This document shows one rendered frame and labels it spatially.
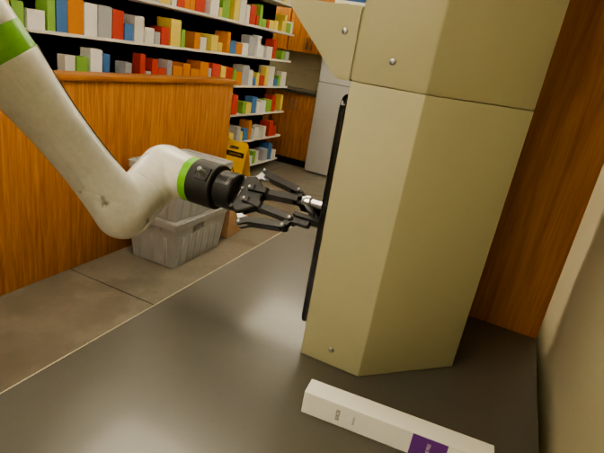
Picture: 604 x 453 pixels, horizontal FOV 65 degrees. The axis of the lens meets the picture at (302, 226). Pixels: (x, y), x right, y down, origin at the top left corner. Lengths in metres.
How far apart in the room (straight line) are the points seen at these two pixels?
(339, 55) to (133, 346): 0.57
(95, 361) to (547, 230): 0.88
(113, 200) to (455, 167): 0.59
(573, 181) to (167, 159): 0.80
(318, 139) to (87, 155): 5.27
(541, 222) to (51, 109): 0.93
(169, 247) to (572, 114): 2.53
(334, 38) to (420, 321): 0.48
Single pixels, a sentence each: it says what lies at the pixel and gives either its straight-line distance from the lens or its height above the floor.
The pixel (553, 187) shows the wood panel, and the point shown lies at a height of 1.27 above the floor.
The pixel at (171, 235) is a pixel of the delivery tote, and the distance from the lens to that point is 3.06.
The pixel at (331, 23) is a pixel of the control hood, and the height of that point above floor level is 1.48.
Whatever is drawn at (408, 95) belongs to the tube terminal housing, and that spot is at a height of 1.41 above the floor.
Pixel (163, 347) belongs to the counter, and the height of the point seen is 0.94.
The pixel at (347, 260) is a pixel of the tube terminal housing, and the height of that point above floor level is 1.14.
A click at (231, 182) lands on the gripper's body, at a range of 0.91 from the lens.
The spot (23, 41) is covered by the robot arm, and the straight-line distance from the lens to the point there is 0.88.
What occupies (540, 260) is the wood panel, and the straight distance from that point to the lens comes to 1.10.
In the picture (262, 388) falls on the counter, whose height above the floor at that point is 0.94.
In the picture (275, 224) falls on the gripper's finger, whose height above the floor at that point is 1.14.
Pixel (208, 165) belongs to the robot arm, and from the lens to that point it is 0.94.
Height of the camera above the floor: 1.44
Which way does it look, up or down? 20 degrees down
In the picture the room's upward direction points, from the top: 10 degrees clockwise
